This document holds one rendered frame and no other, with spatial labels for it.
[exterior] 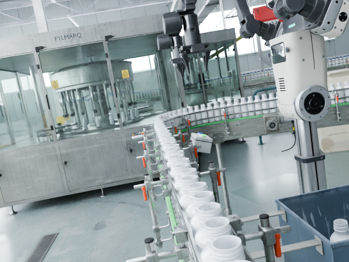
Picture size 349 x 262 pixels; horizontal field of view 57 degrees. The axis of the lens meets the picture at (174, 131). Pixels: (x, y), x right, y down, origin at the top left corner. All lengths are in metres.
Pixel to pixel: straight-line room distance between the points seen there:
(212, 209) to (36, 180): 4.41
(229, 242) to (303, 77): 1.14
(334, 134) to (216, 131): 2.79
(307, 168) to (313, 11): 0.69
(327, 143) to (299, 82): 3.90
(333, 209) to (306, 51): 0.66
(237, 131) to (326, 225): 1.79
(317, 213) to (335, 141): 4.22
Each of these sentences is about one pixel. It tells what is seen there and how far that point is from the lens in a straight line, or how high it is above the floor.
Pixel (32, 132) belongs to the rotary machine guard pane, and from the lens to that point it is 4.78.
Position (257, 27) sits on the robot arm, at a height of 1.58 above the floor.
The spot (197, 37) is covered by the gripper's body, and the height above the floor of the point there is 1.52.
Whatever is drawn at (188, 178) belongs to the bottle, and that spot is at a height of 1.16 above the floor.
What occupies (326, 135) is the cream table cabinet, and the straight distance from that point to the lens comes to 5.32.
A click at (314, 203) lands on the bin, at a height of 0.91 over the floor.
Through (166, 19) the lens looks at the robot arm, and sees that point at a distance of 1.19.
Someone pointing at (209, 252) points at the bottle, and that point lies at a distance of 0.47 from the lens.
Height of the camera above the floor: 1.36
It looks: 8 degrees down
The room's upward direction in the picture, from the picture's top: 10 degrees counter-clockwise
